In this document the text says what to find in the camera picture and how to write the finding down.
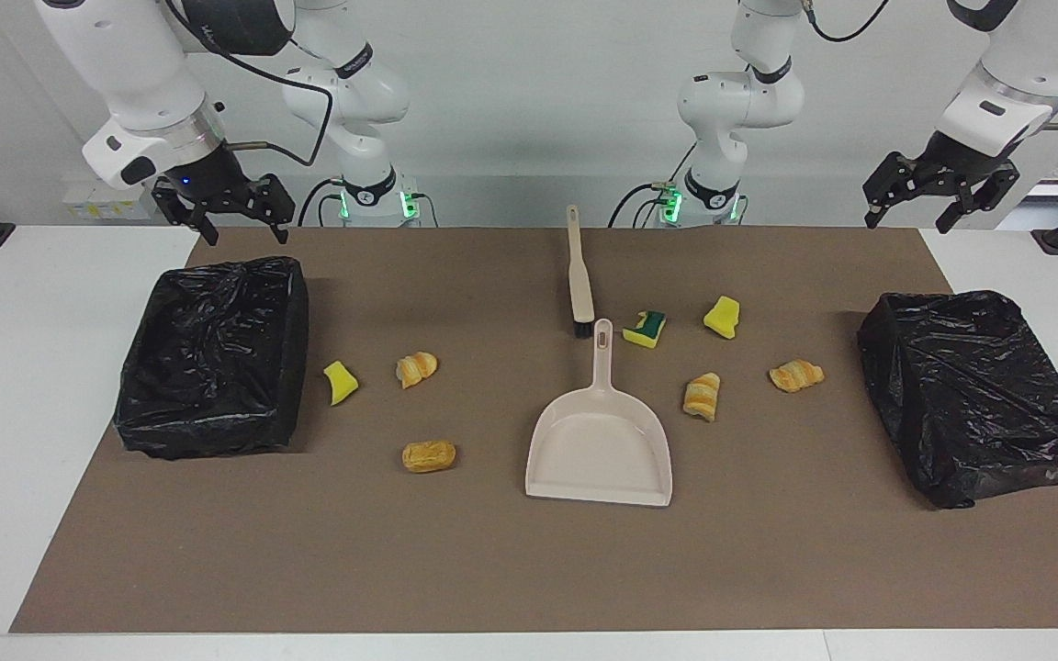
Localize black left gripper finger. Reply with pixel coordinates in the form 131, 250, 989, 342
936, 168, 1022, 233
863, 151, 925, 230

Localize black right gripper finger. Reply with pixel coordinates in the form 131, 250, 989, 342
152, 179, 220, 247
247, 173, 297, 245

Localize curved yellow sponge piece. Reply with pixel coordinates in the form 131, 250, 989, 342
323, 361, 360, 407

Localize small golden croissant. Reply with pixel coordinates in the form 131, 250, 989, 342
396, 352, 439, 389

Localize pale flaky croissant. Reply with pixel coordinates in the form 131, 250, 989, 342
769, 359, 826, 394

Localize chunky yellow sponge piece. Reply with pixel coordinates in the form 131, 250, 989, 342
703, 295, 741, 340

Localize striped golden croissant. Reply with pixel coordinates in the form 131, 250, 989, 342
683, 372, 722, 423

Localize green and yellow sponge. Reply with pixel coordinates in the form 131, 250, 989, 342
622, 310, 668, 350

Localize oblong golden bread roll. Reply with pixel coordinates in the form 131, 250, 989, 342
401, 440, 457, 475

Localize beige brush black bristles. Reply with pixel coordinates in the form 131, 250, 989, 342
566, 205, 596, 339

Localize beige plastic dustpan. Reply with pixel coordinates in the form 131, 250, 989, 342
525, 319, 674, 508

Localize black bag lined bin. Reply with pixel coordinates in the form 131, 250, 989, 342
857, 290, 1058, 510
114, 256, 310, 460

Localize white box with labels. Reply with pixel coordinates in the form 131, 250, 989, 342
62, 176, 163, 221

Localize brown table mat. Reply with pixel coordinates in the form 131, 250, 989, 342
10, 227, 1058, 634

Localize black right base cable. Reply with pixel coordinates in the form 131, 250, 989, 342
298, 177, 346, 228

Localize black base cable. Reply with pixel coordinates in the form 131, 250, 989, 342
607, 182, 677, 228
298, 177, 346, 228

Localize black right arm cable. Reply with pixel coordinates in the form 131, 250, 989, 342
164, 0, 335, 168

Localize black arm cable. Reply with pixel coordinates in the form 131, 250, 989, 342
803, 0, 1058, 131
164, 0, 335, 168

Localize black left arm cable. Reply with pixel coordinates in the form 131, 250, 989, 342
803, 0, 1058, 131

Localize black left base cable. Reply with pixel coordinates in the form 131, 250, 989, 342
607, 182, 677, 228

